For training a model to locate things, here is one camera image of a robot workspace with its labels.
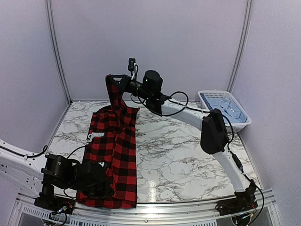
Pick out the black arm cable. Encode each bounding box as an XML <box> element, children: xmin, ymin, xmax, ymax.
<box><xmin>0</xmin><ymin>145</ymin><xmax>92</xmax><ymax>165</ymax></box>
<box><xmin>130</xmin><ymin>63</ymin><xmax>265</xmax><ymax>212</ymax></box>

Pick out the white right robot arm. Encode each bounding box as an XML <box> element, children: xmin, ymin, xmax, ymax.
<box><xmin>106</xmin><ymin>70</ymin><xmax>257</xmax><ymax>211</ymax></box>

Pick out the aluminium corner post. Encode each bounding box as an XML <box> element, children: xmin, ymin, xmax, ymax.
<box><xmin>227</xmin><ymin>0</ymin><xmax>253</xmax><ymax>93</ymax></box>
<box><xmin>45</xmin><ymin>0</ymin><xmax>72</xmax><ymax>105</ymax></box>

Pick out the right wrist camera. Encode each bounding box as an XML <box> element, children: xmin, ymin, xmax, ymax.
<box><xmin>128</xmin><ymin>58</ymin><xmax>136</xmax><ymax>72</ymax></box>

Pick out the light blue shirt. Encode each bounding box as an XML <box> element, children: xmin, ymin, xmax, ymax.
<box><xmin>204</xmin><ymin>97</ymin><xmax>248</xmax><ymax>123</ymax></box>

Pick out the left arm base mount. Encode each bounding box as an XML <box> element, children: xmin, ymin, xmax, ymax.
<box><xmin>34</xmin><ymin>183</ymin><xmax>75</xmax><ymax>215</ymax></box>

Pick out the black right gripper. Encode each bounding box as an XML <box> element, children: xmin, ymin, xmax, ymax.
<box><xmin>110</xmin><ymin>75</ymin><xmax>151</xmax><ymax>100</ymax></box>

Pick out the red black plaid shirt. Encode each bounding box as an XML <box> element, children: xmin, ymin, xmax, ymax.
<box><xmin>76</xmin><ymin>75</ymin><xmax>139</xmax><ymax>209</ymax></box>

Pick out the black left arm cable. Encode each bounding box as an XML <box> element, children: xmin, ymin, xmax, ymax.
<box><xmin>0</xmin><ymin>145</ymin><xmax>92</xmax><ymax>165</ymax></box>

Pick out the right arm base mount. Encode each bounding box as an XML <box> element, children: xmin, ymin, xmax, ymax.
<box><xmin>215</xmin><ymin>179</ymin><xmax>258</xmax><ymax>216</ymax></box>

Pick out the right aluminium corner post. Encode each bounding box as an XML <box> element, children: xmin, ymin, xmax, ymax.
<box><xmin>227</xmin><ymin>0</ymin><xmax>253</xmax><ymax>93</ymax></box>

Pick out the aluminium front frame rail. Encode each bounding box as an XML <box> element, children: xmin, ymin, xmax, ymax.
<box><xmin>9</xmin><ymin>186</ymin><xmax>280</xmax><ymax>226</ymax></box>

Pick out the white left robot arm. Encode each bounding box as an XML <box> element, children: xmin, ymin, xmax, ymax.
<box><xmin>0</xmin><ymin>140</ymin><xmax>113</xmax><ymax>199</ymax></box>

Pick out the white plastic basket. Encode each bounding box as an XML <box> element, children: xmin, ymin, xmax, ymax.
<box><xmin>198</xmin><ymin>90</ymin><xmax>252</xmax><ymax>132</ymax></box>

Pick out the left aluminium corner post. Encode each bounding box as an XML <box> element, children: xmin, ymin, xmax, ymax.
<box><xmin>45</xmin><ymin>0</ymin><xmax>72</xmax><ymax>105</ymax></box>

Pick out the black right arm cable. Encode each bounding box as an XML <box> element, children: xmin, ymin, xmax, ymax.
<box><xmin>130</xmin><ymin>63</ymin><xmax>265</xmax><ymax>212</ymax></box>

